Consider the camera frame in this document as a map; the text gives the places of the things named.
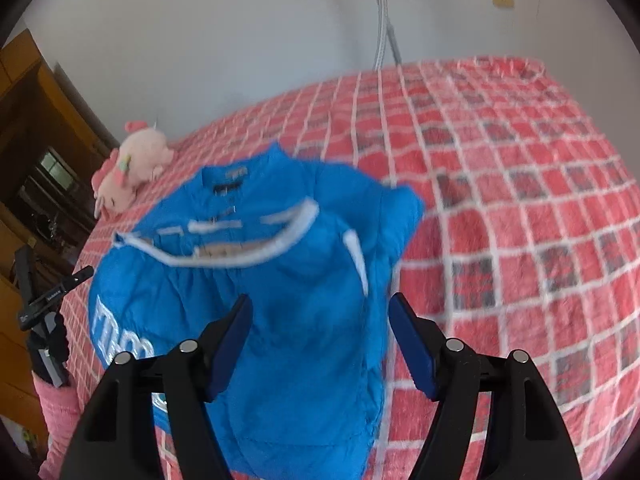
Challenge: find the blue puffer jacket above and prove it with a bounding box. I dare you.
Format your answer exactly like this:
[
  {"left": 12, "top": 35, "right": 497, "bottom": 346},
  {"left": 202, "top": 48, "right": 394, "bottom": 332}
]
[{"left": 88, "top": 146, "right": 423, "bottom": 479}]

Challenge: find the pink quilted blanket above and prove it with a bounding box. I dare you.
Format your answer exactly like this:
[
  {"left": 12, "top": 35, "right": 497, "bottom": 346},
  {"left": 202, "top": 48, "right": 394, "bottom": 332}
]
[{"left": 32, "top": 373, "right": 81, "bottom": 480}]

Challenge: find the wooden wardrobe cabinet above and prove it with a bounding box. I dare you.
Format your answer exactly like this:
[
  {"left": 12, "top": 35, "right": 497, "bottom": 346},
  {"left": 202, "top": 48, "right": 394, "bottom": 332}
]
[{"left": 1, "top": 30, "right": 110, "bottom": 441}]

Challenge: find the pink unicorn plush toy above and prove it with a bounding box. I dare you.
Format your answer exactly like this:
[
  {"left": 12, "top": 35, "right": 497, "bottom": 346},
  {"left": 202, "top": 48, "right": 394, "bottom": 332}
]
[{"left": 91, "top": 120, "right": 175, "bottom": 219}]

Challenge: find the red plaid bed sheet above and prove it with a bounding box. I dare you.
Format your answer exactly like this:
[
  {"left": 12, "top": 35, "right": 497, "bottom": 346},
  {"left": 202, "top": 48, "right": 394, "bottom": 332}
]
[{"left": 79, "top": 56, "right": 639, "bottom": 479}]

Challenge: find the grey garment steamer stand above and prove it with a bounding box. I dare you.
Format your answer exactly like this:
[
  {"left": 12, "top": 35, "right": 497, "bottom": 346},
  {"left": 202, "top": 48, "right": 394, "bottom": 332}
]
[{"left": 373, "top": 0, "right": 402, "bottom": 70}]

